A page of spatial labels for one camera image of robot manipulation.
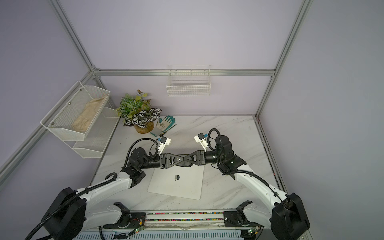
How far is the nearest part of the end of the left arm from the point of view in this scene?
2.12 ft

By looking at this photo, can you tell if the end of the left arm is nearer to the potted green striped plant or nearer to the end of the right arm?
the end of the right arm

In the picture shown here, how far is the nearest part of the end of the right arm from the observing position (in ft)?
2.09
